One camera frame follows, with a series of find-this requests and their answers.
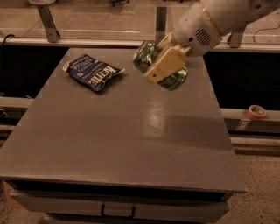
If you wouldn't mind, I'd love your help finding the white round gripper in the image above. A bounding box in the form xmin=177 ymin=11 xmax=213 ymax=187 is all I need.
xmin=144 ymin=2 xmax=221 ymax=83

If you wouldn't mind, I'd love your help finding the green crushed soda can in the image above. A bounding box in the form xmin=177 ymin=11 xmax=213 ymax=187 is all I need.
xmin=133 ymin=41 xmax=187 ymax=91

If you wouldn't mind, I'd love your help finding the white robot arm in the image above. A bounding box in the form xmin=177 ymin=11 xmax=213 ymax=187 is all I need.
xmin=144 ymin=0 xmax=280 ymax=83

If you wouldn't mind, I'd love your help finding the blue Kettle chip bag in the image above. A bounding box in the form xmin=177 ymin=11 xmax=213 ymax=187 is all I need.
xmin=63 ymin=54 xmax=123 ymax=92

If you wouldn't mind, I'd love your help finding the orange tape roll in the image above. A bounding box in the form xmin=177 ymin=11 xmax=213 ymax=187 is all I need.
xmin=247 ymin=105 xmax=266 ymax=120

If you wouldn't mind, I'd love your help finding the middle metal railing bracket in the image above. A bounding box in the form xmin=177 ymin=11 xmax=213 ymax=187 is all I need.
xmin=155 ymin=7 xmax=167 ymax=44

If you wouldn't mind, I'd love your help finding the metal railing bracket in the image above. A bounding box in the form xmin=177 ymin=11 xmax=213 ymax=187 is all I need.
xmin=155 ymin=7 xmax=167 ymax=44
xmin=28 ymin=0 xmax=60 ymax=43
xmin=227 ymin=26 xmax=246 ymax=48

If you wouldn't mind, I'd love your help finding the right metal railing bracket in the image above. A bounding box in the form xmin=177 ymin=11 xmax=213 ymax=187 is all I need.
xmin=227 ymin=26 xmax=246 ymax=48

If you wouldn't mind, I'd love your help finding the left metal railing bracket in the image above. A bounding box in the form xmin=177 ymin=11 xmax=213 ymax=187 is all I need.
xmin=28 ymin=0 xmax=60 ymax=43

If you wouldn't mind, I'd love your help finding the black cable at left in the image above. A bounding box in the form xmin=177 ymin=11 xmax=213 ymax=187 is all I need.
xmin=0 ymin=33 xmax=16 ymax=77

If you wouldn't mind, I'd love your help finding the grey drawer with black handle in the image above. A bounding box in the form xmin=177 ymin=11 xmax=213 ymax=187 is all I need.
xmin=10 ymin=190 xmax=228 ymax=224

